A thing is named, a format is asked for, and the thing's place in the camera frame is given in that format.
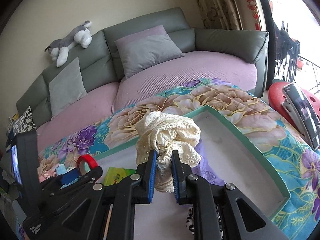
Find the red hanging decoration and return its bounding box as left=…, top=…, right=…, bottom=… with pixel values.
left=246, top=0, right=261, bottom=31

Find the red plastic stool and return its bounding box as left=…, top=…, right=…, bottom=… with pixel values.
left=267, top=81, right=320, bottom=151

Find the pink sofa seat cover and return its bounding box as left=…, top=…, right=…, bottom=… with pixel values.
left=36, top=50, right=258, bottom=151

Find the grey sofa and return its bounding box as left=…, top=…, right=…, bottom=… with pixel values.
left=16, top=7, right=268, bottom=126

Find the teal shallow cardboard box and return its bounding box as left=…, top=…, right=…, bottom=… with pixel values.
left=93, top=104, right=291, bottom=240

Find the patterned beige curtain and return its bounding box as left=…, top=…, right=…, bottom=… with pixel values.
left=196, top=0, right=242, bottom=30

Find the red tape roll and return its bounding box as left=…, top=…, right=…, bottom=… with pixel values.
left=76, top=154, right=98, bottom=175

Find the phone on stool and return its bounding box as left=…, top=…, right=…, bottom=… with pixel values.
left=282, top=82, right=319, bottom=150

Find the blue face mask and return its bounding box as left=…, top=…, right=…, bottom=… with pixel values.
left=55, top=164, right=80, bottom=189

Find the grey purple right cushion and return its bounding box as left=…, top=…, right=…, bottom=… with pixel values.
left=114, top=25, right=183, bottom=79

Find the black white patterned pillow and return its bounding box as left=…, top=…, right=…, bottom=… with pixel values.
left=12, top=106, right=37, bottom=135

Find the grey white plush dog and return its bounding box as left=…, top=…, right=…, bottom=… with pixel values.
left=44, top=20, right=92, bottom=68

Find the pink white fluffy cloth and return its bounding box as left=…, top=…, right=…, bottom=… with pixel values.
left=37, top=164, right=59, bottom=182

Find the black white leopard scrunchie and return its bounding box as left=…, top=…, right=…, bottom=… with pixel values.
left=186, top=205, right=224, bottom=239

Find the cream lace scrunchie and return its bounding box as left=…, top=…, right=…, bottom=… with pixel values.
left=136, top=112, right=201, bottom=193

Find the grey left cushion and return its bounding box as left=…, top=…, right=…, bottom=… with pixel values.
left=49, top=57, right=87, bottom=119

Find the purple tissue pack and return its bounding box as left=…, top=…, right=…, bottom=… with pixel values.
left=191, top=139, right=225, bottom=186

